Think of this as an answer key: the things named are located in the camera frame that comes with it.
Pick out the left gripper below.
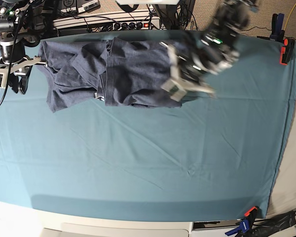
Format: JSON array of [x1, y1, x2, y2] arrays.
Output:
[[160, 41, 215, 96]]

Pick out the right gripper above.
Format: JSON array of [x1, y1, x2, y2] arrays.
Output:
[[0, 55, 47, 94]]

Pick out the blue grey T-shirt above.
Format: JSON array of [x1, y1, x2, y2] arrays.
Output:
[[38, 38, 182, 112]]

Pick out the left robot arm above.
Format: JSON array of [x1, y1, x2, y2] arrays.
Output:
[[160, 0, 259, 101]]

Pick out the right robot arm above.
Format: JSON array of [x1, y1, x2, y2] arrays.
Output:
[[0, 0, 45, 94]]

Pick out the black power strip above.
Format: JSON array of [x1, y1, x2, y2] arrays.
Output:
[[93, 21, 160, 32]]

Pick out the teal table cloth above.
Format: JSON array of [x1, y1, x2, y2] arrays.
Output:
[[0, 36, 296, 222]]

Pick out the orange black clamp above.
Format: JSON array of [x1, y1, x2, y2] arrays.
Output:
[[279, 38, 295, 65]]

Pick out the blue orange clamp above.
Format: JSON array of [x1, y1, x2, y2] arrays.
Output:
[[225, 206, 259, 237]]

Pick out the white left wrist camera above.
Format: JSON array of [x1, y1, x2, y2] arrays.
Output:
[[161, 79, 187, 102]]

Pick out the black camera cable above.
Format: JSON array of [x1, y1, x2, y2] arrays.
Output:
[[0, 7, 23, 108]]

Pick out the blue clamp handle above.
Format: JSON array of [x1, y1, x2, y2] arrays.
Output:
[[269, 13, 285, 42]]

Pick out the yellow cable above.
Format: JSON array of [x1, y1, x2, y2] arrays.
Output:
[[285, 0, 296, 25]]

